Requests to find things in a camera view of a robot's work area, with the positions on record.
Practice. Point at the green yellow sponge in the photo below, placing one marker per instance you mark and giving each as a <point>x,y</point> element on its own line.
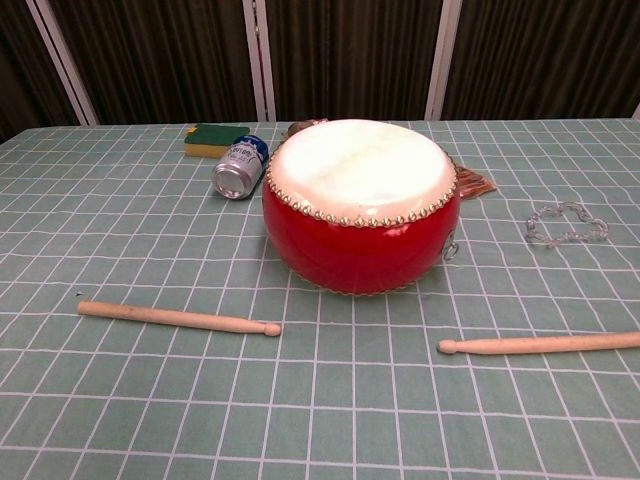
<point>210,137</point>

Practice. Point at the brown foil snack packet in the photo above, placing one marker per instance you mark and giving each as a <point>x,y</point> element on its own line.
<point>296,127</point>

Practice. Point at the green grid cutting mat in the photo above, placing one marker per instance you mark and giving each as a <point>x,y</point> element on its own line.
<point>150,400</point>

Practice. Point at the dark corrugated screen panel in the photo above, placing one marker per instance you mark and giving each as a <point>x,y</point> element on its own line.
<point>550,60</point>
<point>165,60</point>
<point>350,60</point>
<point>20,75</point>

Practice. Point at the red drum with white skin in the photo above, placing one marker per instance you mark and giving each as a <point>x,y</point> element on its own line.
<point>360,250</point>

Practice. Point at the orange spout pouch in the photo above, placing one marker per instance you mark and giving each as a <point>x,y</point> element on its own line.
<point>475,182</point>

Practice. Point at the blue silver drink can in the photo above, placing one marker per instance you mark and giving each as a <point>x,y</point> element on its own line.
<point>240,170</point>

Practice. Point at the wooden drumstick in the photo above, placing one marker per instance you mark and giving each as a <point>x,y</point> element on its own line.
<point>550,344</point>
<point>175,317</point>

